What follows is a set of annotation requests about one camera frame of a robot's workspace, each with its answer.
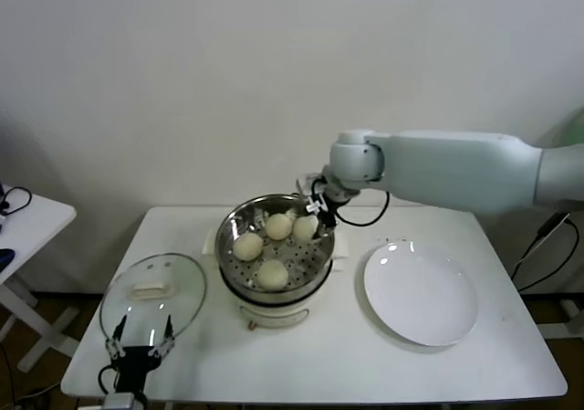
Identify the white table base foot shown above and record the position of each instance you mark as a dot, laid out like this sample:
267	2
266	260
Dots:
570	309

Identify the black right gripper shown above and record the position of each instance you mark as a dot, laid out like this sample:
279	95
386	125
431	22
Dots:
328	209

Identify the cream electric cooking pot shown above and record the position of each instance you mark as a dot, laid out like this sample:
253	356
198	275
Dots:
274	314

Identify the white steamed baozi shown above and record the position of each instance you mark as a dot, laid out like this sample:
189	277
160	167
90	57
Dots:
248	247
305	228
273	274
278	226

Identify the white round plate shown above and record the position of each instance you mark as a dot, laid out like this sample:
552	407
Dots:
420	291

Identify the perforated steel steamer basket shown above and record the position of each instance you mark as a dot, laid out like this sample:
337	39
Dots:
237	225

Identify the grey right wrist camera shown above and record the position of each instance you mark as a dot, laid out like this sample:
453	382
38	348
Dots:
305	182

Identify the dark blue object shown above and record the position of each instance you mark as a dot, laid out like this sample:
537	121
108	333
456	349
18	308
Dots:
7	257

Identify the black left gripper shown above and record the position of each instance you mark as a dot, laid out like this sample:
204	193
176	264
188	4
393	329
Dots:
132	360

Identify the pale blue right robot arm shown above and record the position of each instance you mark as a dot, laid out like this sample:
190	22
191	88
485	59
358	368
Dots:
456	168

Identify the white side table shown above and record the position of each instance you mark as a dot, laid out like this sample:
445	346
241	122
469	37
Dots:
36	227

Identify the pale green appliance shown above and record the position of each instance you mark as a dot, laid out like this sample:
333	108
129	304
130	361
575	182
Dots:
578	129

